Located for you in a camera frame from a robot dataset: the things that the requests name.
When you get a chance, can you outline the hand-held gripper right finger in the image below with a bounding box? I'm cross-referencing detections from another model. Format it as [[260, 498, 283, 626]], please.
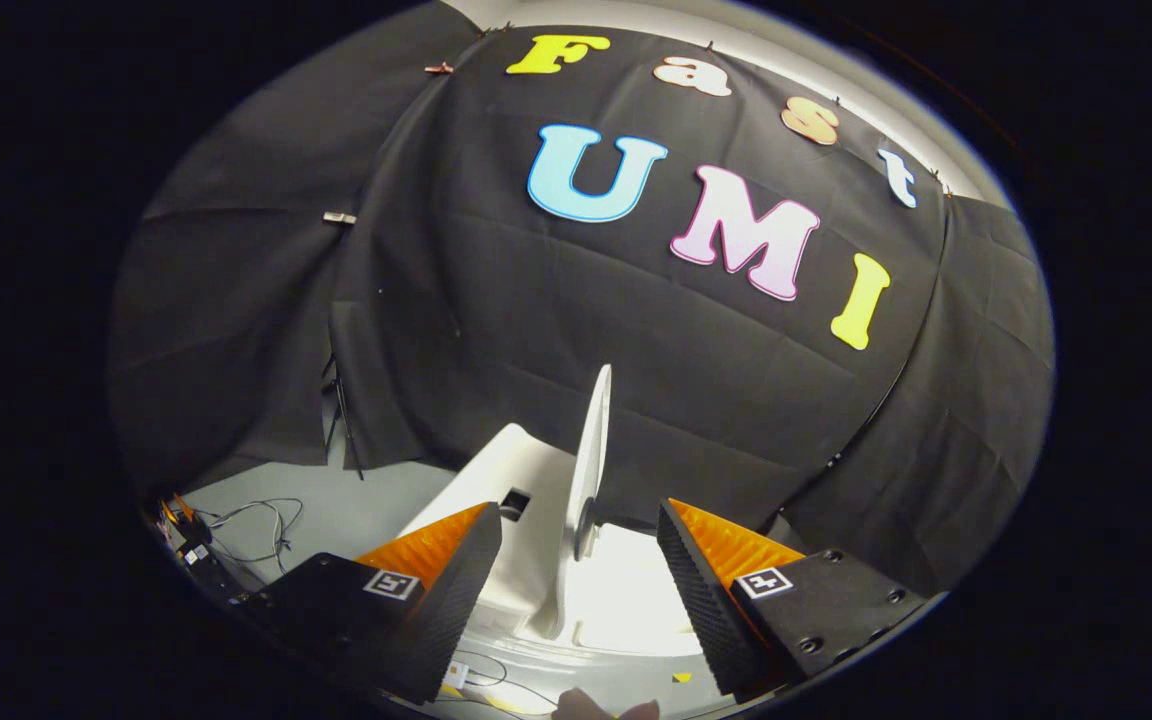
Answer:
[[655, 497, 938, 700]]

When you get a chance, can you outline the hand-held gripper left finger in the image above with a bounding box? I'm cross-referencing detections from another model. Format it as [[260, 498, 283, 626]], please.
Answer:
[[234, 501, 504, 706]]

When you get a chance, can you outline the white toilet tank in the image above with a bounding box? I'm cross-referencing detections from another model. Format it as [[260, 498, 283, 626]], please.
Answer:
[[399, 422, 579, 601]]

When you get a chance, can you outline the black stand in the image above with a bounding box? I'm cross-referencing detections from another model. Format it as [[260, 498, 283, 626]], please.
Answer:
[[320, 354, 366, 482]]

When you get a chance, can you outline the dark power strip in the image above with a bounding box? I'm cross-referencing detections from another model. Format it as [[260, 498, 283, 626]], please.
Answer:
[[160, 495, 237, 603]]

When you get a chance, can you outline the black floor cable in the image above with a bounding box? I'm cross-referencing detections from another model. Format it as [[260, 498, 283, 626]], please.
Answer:
[[198, 496, 305, 567]]

